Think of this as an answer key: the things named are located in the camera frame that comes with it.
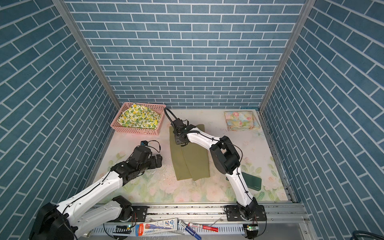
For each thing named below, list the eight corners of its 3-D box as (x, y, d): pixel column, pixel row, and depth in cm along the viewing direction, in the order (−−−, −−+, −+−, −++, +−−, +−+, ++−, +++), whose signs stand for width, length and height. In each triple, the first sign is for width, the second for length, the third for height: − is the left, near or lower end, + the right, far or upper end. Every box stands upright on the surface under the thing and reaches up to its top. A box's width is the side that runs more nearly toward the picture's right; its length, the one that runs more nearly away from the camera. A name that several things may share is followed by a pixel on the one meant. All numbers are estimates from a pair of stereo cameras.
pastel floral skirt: (226, 130, 109) (227, 128, 107) (224, 112, 121) (224, 110, 119) (259, 130, 110) (260, 128, 108) (253, 113, 121) (254, 110, 119)
